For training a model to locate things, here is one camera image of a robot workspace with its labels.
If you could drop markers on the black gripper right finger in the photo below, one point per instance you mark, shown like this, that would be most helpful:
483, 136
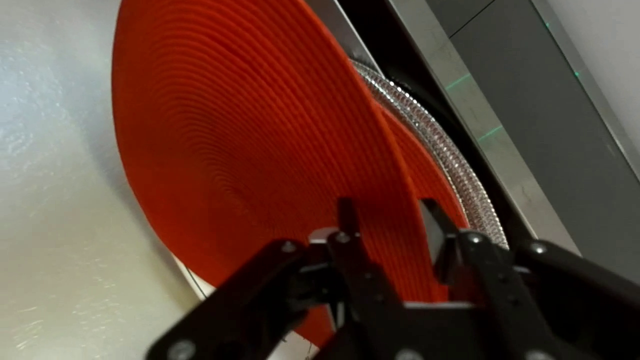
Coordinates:
493, 293

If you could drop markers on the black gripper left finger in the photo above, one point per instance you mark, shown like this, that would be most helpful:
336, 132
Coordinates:
361, 281

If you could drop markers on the stainless steel microwave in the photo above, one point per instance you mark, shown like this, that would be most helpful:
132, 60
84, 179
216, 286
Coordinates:
532, 132

